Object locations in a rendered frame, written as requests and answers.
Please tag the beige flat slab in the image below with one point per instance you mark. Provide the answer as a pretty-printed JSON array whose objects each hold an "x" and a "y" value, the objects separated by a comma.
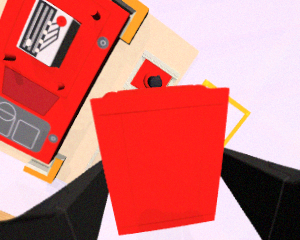
[{"x": 144, "y": 37}]

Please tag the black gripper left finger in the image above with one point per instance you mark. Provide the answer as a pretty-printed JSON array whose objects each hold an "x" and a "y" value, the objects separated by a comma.
[{"x": 74, "y": 212}]

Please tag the yellow rectangular outline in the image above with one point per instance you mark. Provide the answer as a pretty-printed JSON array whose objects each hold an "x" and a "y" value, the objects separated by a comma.
[{"x": 237, "y": 105}]

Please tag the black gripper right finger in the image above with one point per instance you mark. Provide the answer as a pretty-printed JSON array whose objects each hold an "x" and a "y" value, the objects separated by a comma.
[{"x": 267, "y": 192}]

